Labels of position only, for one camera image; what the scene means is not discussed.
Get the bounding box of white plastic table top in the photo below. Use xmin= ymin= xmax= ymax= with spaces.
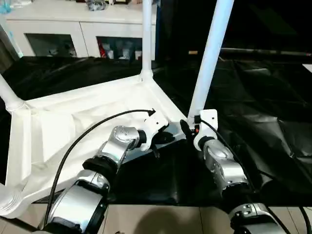
xmin=0 ymin=73 xmax=188 ymax=219

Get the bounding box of black mat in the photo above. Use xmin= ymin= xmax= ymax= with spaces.
xmin=0 ymin=52 xmax=312 ymax=213

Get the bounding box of dark blue upright panel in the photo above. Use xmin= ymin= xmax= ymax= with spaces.
xmin=155 ymin=0 xmax=161 ymax=60

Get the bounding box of white cabinet with glass doors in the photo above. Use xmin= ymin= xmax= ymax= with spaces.
xmin=6 ymin=0 xmax=158 ymax=60

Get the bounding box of black metal table leg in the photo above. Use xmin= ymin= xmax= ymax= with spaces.
xmin=14 ymin=218 xmax=41 ymax=232

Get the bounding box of pale blue translucent container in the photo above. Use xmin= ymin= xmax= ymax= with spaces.
xmin=0 ymin=0 xmax=22 ymax=58

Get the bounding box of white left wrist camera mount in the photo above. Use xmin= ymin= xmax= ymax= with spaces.
xmin=140 ymin=109 xmax=169 ymax=150

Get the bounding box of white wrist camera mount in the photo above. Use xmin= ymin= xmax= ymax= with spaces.
xmin=194 ymin=109 xmax=218 ymax=151
xmin=140 ymin=109 xmax=169 ymax=150

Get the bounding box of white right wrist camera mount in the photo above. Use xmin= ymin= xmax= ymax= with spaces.
xmin=194 ymin=109 xmax=218 ymax=151

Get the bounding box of black metal rail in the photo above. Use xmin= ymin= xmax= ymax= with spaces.
xmin=220 ymin=48 xmax=312 ymax=57

